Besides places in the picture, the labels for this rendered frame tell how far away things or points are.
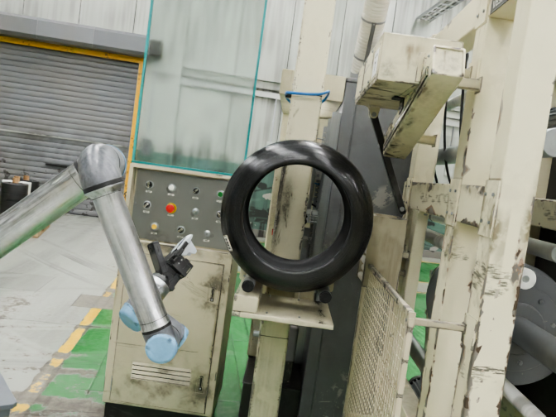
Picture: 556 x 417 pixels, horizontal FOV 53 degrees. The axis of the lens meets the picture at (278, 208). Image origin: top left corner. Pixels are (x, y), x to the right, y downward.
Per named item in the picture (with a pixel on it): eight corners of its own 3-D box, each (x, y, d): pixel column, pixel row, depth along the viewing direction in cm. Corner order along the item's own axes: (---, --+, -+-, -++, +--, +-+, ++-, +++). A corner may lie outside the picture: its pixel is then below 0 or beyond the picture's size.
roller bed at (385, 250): (356, 277, 248) (365, 211, 246) (388, 282, 247) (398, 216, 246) (361, 286, 228) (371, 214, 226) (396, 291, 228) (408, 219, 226)
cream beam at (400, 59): (352, 104, 229) (357, 69, 228) (413, 112, 229) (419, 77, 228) (374, 79, 169) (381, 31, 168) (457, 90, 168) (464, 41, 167)
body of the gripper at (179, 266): (184, 267, 196) (165, 294, 189) (167, 251, 193) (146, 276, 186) (195, 264, 190) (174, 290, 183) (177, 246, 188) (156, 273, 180)
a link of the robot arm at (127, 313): (136, 336, 179) (112, 318, 178) (160, 306, 186) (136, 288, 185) (144, 330, 171) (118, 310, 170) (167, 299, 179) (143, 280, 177)
